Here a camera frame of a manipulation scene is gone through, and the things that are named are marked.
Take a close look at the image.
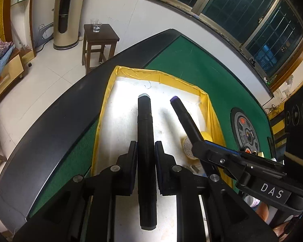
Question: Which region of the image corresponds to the clear plastic cup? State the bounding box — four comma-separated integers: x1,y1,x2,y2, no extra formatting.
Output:
90,18,103,33

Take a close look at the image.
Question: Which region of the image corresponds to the round table control panel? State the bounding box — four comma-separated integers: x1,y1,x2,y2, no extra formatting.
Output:
231,107,262,157

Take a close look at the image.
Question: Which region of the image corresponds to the yellow framed shelf unit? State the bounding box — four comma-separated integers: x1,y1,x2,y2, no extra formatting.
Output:
0,0,37,58

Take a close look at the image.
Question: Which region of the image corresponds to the black braided cable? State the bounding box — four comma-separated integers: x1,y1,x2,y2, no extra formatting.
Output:
283,216,300,236

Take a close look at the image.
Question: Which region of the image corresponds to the dark wooden stool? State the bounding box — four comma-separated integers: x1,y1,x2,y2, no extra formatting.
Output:
81,23,120,73

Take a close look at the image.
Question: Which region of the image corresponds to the black marker with purple tip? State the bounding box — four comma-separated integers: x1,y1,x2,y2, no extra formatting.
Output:
170,96,205,145

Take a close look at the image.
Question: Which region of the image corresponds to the yellow wooden cabinet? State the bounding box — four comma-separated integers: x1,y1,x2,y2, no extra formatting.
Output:
0,48,33,106

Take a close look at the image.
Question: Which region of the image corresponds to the barred window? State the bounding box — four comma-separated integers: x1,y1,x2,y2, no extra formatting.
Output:
88,0,303,91

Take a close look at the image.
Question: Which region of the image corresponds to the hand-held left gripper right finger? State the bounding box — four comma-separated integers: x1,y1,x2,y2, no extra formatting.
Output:
155,141,278,242

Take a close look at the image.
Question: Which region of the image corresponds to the round yellow tin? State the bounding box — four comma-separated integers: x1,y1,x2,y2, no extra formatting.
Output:
183,130,213,161

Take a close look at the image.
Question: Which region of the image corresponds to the beige tower air conditioner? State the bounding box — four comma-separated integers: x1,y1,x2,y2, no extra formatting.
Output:
53,0,88,50

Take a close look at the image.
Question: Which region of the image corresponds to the person's right hand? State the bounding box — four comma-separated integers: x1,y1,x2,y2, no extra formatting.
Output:
258,203,295,239

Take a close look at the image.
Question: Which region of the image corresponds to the black cylinder with grey caps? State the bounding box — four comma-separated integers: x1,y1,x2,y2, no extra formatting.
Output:
138,94,157,231

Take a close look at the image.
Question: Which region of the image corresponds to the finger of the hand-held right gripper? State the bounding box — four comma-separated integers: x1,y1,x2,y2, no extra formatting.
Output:
191,141,251,182
203,141,286,168

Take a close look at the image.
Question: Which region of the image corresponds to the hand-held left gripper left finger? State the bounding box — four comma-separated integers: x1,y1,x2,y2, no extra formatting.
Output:
14,141,138,242

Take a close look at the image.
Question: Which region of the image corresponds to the white tray with yellow rim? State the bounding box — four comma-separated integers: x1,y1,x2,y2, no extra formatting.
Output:
91,66,243,242

